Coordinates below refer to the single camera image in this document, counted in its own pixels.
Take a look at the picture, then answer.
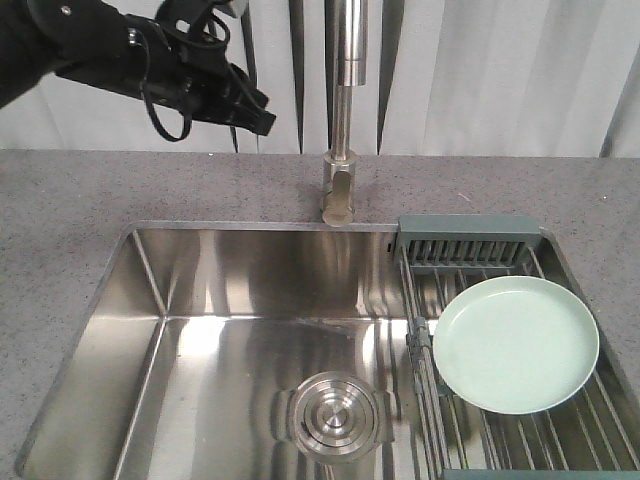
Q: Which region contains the pale green round plate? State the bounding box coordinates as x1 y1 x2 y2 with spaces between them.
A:
433 276 600 415

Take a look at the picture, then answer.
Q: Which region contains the stainless steel sink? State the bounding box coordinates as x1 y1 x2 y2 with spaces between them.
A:
14 222 640 480

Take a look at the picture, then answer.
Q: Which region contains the black camera cable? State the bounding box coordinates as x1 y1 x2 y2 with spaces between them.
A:
127 9 241 154

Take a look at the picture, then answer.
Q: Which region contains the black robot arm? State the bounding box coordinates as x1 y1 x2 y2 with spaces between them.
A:
1 1 276 142

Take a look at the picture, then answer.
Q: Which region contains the steel sink drain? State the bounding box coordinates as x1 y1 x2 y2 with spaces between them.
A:
270 371 395 465

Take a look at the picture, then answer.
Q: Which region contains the white pleated curtain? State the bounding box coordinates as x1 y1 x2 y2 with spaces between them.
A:
1 1 639 158

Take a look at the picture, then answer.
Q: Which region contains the stainless steel faucet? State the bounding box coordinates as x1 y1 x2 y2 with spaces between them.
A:
322 1 368 227

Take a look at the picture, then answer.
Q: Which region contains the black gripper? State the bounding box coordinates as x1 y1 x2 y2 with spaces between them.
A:
54 1 276 135

